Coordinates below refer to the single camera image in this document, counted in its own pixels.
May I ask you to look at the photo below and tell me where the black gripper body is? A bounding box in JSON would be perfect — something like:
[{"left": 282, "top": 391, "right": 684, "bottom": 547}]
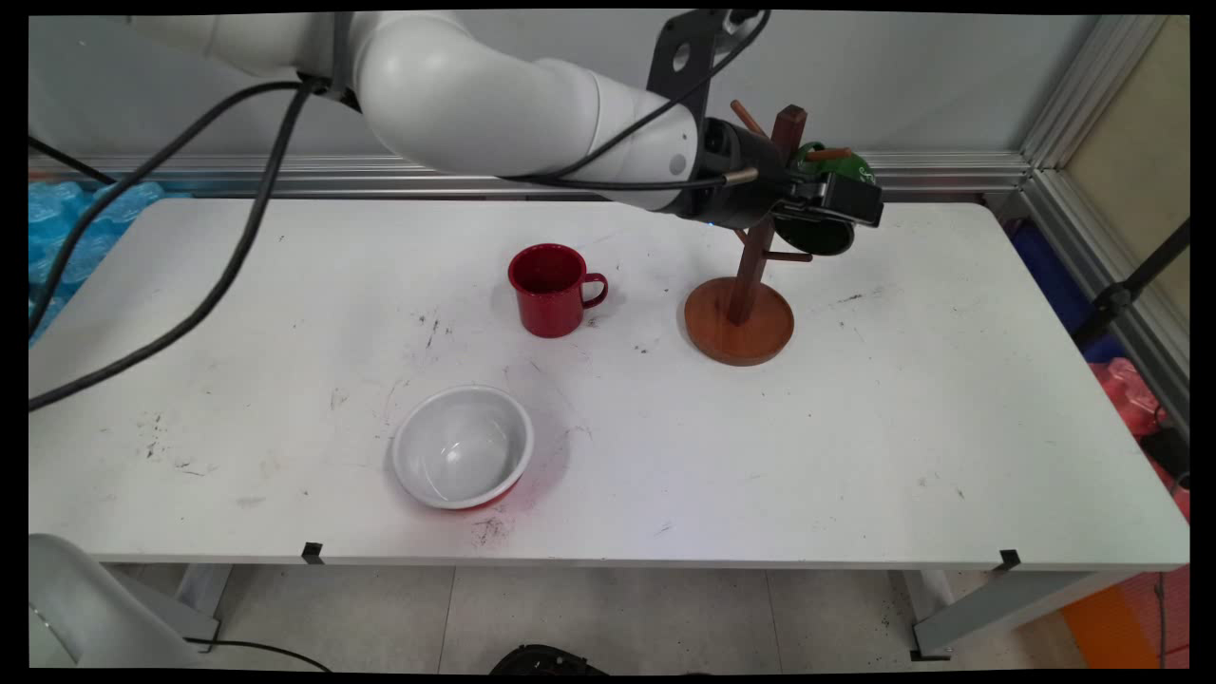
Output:
[{"left": 692, "top": 118, "right": 801, "bottom": 231}]

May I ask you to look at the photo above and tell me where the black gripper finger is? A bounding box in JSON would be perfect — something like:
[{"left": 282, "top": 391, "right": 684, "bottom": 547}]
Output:
[
  {"left": 777, "top": 201, "right": 856, "bottom": 231},
  {"left": 796, "top": 173, "right": 885, "bottom": 229}
]

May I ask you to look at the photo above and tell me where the green enamel mug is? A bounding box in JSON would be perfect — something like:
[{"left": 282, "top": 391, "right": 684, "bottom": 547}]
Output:
[{"left": 773, "top": 142, "right": 877, "bottom": 257}]

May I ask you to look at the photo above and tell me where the brown wooden mug tree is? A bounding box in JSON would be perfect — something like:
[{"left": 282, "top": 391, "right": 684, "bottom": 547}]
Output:
[{"left": 684, "top": 100, "right": 854, "bottom": 368}]

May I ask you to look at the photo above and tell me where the blue plastic item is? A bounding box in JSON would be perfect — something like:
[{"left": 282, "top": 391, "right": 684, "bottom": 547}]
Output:
[{"left": 1007, "top": 220, "right": 1127, "bottom": 364}]

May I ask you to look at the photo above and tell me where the red enamel mug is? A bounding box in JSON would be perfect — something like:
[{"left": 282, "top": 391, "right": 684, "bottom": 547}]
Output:
[{"left": 507, "top": 243, "right": 610, "bottom": 340}]

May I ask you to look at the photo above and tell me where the black tripod leg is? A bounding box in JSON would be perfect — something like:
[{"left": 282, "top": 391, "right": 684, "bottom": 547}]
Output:
[{"left": 1072, "top": 220, "right": 1190, "bottom": 351}]

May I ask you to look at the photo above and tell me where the red plastic bag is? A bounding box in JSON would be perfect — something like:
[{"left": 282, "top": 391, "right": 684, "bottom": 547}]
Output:
[{"left": 1088, "top": 357, "right": 1190, "bottom": 522}]

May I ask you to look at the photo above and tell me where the white bowl with red outside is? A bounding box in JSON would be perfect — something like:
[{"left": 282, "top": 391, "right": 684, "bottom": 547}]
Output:
[{"left": 391, "top": 385, "right": 536, "bottom": 511}]

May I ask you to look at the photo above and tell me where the grey table leg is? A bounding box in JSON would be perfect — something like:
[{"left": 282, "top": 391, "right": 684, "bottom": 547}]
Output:
[
  {"left": 100, "top": 564, "right": 234, "bottom": 654},
  {"left": 893, "top": 570, "right": 1136, "bottom": 662}
]

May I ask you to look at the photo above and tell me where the orange box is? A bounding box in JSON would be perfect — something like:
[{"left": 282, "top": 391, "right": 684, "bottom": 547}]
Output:
[{"left": 1059, "top": 568, "right": 1190, "bottom": 670}]

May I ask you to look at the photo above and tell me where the black round object on floor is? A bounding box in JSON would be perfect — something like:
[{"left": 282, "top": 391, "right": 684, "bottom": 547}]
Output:
[{"left": 488, "top": 644, "right": 609, "bottom": 675}]

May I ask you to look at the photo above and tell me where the thin black rod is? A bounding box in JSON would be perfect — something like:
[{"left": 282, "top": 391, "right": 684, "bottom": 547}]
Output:
[{"left": 28, "top": 135, "right": 119, "bottom": 185}]

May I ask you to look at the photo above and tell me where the blue bubble wrap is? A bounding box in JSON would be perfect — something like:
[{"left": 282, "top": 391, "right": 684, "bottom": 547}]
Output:
[{"left": 28, "top": 179, "right": 196, "bottom": 348}]

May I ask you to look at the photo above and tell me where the white rounded plastic shell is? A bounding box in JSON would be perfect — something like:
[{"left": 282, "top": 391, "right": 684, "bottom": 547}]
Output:
[{"left": 28, "top": 533, "right": 208, "bottom": 669}]

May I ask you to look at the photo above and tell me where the horizontal aluminium frame rail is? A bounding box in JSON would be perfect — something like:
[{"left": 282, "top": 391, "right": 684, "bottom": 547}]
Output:
[{"left": 28, "top": 150, "right": 1032, "bottom": 200}]

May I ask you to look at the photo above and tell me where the thin black camera cable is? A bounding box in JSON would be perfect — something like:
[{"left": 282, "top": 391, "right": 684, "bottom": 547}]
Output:
[{"left": 499, "top": 11, "right": 772, "bottom": 191}]

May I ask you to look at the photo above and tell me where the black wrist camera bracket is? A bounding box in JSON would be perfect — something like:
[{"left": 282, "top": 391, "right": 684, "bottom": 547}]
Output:
[{"left": 646, "top": 9, "right": 772, "bottom": 123}]

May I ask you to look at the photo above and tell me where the angled aluminium frame post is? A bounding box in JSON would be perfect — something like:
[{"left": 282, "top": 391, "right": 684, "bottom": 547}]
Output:
[{"left": 1018, "top": 14, "right": 1190, "bottom": 438}]

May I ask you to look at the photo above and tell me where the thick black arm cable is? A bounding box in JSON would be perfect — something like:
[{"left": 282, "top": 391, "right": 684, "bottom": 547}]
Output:
[
  {"left": 28, "top": 80, "right": 319, "bottom": 339},
  {"left": 28, "top": 80, "right": 329, "bottom": 413}
]

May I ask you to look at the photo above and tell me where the black floor cable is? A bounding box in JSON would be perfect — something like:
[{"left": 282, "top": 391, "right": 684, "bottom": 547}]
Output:
[{"left": 185, "top": 637, "right": 335, "bottom": 674}]

